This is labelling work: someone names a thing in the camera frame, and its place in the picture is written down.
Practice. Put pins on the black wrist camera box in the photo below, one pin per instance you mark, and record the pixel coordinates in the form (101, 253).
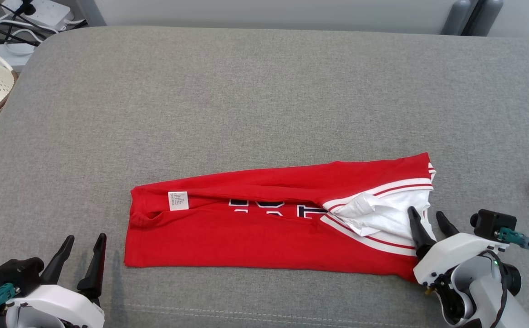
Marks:
(16, 273)
(492, 223)

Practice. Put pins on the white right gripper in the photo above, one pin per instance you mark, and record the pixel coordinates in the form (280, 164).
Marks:
(446, 255)

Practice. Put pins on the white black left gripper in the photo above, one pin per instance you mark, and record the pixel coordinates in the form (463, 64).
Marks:
(55, 305)

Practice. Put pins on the grey rounded partition foot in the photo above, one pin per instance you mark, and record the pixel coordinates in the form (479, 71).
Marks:
(458, 18)
(487, 18)
(92, 12)

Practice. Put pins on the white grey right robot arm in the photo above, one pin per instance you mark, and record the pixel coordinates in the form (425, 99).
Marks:
(478, 296)

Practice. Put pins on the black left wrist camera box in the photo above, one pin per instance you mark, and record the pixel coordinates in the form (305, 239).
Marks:
(16, 273)

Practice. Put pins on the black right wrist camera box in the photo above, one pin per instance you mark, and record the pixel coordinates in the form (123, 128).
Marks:
(492, 223)

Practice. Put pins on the red white number 23 jersey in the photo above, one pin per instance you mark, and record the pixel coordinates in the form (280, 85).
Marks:
(246, 241)

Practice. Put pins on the grey fabric sofa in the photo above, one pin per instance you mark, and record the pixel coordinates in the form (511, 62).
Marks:
(246, 100)

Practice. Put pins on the black power plug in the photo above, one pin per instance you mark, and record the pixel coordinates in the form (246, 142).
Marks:
(27, 7)

